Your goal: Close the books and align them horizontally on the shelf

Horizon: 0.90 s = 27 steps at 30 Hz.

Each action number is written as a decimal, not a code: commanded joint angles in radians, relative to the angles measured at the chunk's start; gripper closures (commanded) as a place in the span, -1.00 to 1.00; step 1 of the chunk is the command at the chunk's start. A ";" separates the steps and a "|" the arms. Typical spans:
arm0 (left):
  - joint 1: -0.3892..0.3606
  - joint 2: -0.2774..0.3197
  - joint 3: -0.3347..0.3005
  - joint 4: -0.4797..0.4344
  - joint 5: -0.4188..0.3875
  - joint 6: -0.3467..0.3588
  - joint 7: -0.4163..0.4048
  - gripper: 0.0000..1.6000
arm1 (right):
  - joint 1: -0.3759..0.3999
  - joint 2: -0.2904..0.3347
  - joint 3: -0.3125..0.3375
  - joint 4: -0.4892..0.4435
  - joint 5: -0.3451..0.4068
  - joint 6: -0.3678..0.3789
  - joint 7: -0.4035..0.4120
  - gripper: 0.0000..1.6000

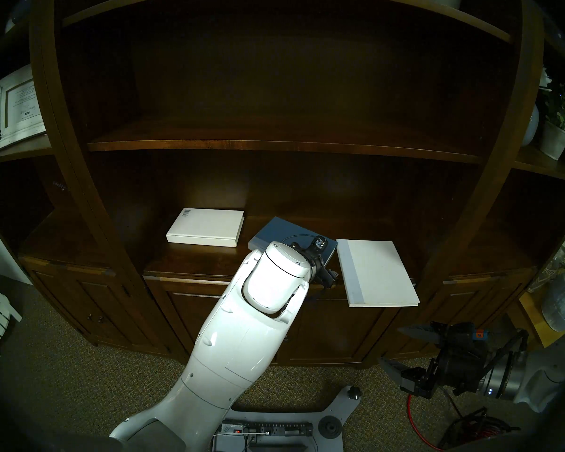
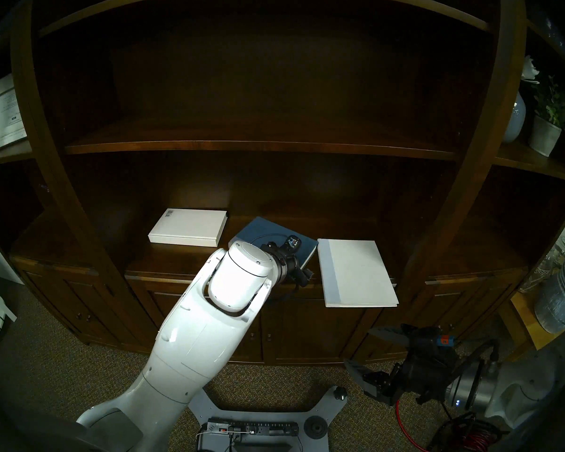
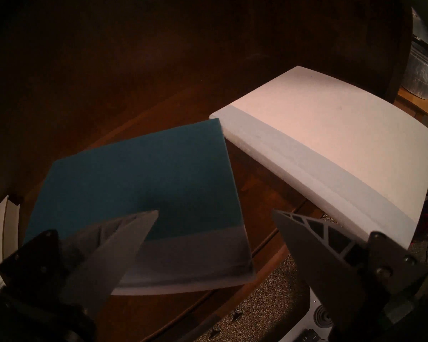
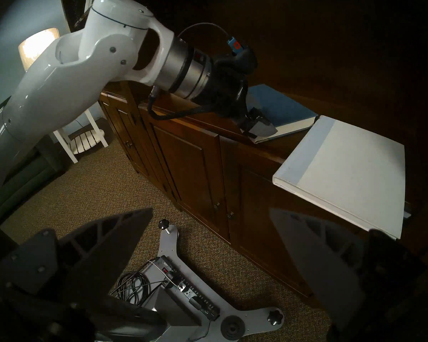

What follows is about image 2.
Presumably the white framed certificate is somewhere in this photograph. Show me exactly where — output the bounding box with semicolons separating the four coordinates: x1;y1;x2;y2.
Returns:
0;73;27;154

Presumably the green plant in white pot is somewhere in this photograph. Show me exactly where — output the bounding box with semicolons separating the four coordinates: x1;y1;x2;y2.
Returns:
527;77;565;157

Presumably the black and red cable coil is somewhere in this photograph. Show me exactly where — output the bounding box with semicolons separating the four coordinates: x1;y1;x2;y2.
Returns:
426;411;505;452

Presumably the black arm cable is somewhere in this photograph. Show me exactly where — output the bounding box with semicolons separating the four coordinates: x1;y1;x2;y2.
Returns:
238;233;303;306
468;339;500;363

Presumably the white book with barcode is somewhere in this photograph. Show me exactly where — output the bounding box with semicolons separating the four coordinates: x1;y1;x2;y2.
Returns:
148;208;229;248

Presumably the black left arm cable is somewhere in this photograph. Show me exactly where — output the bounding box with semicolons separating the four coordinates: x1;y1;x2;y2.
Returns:
238;233;303;306

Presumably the blue book with grey spine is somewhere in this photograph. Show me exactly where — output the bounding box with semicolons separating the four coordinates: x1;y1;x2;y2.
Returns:
228;216;319;269

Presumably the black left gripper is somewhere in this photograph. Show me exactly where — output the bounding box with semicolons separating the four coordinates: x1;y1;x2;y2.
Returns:
264;242;314;288

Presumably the round white vase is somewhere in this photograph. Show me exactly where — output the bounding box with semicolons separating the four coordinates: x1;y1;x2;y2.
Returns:
503;91;527;143

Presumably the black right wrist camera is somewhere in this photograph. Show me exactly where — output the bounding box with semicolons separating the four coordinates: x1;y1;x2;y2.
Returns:
418;326;458;358

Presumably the grey robot mobile base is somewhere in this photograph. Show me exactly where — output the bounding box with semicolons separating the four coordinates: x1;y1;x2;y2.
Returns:
188;385;348;452

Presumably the dark wooden bookshelf cabinet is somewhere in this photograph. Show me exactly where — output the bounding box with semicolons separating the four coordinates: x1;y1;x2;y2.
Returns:
0;0;565;368

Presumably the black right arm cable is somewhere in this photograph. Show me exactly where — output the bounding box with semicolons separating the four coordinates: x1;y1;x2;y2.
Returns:
468;339;500;363

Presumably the yellow wooden table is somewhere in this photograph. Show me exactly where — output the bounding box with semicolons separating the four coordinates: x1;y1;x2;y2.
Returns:
497;291;562;357

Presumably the grey electronics box with ports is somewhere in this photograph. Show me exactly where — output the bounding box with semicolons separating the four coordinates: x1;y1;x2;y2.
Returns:
198;418;303;450

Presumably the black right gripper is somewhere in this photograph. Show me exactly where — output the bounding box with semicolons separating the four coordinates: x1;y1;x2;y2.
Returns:
344;325;458;407

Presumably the clear plastic container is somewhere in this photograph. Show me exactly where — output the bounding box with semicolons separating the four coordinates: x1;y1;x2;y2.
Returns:
534;261;565;335

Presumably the large white book grey spine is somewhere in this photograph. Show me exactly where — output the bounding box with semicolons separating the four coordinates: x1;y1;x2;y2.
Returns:
317;238;400;308

